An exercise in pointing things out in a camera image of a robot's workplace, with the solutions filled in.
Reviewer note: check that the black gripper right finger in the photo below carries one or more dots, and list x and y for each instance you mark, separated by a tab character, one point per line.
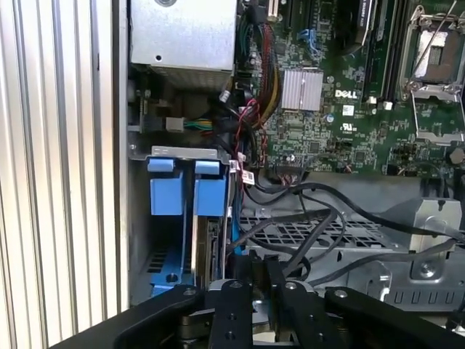
294	312

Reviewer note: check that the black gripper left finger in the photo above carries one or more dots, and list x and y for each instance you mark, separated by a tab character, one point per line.
232	312

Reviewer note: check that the hard disk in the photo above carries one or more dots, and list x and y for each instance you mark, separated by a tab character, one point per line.
207	196

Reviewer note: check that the metal disk bay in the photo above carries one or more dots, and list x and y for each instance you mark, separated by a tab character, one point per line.
181	149

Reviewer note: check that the black expansion slot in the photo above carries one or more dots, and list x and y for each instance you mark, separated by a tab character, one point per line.
288	14

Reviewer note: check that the white expansion slot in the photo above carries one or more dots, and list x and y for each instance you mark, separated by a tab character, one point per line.
273	9

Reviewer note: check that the perforated metal drive cage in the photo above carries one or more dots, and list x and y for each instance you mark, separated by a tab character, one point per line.
363	232

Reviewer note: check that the green Dell motherboard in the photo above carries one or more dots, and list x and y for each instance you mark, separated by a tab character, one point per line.
309	141

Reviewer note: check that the grey metal PC case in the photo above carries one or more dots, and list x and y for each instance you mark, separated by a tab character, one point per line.
121	181

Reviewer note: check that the silver finned chipset heatsink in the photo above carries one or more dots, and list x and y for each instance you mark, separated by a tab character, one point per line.
302	90

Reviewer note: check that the silver power supply box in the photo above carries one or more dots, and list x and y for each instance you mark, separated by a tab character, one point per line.
181	32

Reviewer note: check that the CPU socket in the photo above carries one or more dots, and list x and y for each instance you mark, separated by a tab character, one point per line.
436	58

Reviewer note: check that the thin metal locking lever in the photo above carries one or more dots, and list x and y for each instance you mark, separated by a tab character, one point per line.
436	39

